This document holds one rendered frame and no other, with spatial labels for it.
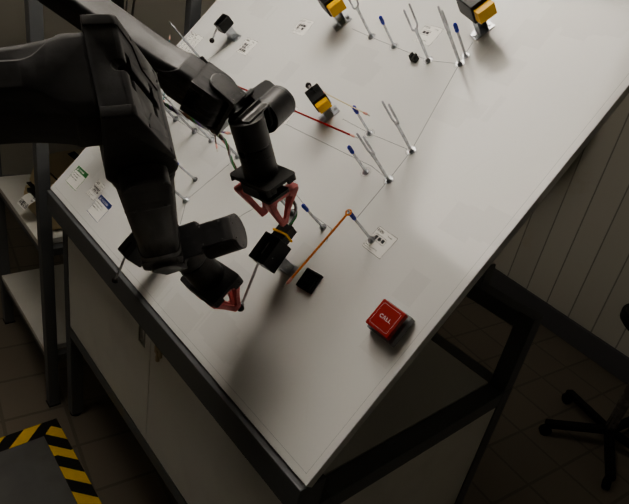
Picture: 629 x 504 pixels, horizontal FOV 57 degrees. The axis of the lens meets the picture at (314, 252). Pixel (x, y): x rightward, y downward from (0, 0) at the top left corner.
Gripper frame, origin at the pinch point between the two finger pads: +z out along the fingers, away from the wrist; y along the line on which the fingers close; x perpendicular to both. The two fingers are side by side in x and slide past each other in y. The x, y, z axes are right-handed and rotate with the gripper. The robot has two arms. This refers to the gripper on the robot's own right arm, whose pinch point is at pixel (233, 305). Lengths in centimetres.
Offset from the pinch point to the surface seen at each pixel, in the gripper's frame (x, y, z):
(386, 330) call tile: -11.1, -26.3, 2.0
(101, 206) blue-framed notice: -1, 63, 6
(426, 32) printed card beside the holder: -70, 7, -4
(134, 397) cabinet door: 29, 41, 39
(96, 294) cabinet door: 16, 65, 26
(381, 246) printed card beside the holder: -24.3, -14.3, 3.2
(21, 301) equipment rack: 38, 133, 54
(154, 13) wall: -119, 255, 57
